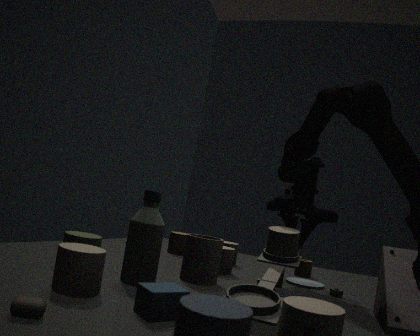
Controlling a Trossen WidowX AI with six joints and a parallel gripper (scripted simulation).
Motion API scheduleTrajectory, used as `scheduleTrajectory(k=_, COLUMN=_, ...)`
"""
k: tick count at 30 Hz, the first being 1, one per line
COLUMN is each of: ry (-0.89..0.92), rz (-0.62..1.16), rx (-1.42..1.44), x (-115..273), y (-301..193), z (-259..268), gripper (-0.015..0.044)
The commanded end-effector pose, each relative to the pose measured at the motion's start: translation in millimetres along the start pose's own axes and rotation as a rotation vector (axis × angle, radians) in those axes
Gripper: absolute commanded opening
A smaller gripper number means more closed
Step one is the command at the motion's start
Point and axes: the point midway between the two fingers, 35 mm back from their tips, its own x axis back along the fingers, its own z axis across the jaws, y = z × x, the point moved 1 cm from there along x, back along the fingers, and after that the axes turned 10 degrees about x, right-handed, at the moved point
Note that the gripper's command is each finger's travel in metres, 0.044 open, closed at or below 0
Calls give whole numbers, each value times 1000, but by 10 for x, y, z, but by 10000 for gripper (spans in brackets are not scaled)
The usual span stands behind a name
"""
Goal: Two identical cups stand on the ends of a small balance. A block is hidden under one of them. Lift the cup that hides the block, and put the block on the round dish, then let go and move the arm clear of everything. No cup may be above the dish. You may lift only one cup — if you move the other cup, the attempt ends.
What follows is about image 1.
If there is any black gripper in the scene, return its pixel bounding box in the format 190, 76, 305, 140
267, 182, 338, 246

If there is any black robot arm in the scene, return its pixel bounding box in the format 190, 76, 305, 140
274, 82, 420, 290

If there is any dark bottle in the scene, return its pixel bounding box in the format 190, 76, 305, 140
120, 190, 165, 287

